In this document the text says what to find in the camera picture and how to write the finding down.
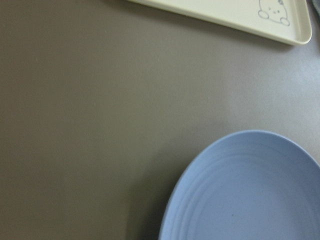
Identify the blue round plate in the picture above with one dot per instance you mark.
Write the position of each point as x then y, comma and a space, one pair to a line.
249, 185

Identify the cream rabbit tray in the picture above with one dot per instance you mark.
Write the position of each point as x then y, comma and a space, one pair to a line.
285, 21

